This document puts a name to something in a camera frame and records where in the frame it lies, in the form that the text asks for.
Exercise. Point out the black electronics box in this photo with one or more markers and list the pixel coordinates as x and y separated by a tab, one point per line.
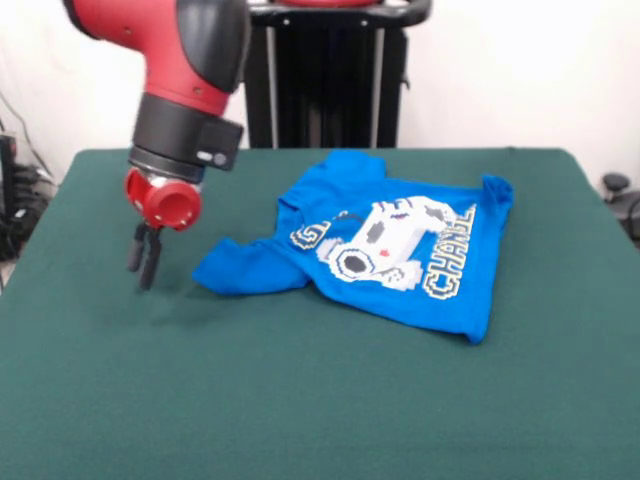
7	170

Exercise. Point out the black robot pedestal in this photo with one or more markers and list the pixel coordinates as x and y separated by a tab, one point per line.
325	80

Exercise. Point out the dark green table cloth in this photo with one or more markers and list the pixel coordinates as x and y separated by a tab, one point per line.
100	375

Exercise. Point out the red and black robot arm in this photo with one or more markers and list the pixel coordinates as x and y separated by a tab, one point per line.
175	75

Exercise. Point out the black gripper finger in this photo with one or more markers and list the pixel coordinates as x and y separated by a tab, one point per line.
150	260
135	247

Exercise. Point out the blue t-shirt with white print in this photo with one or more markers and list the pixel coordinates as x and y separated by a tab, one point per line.
400	280

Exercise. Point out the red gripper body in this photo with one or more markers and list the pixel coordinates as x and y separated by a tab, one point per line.
162	200

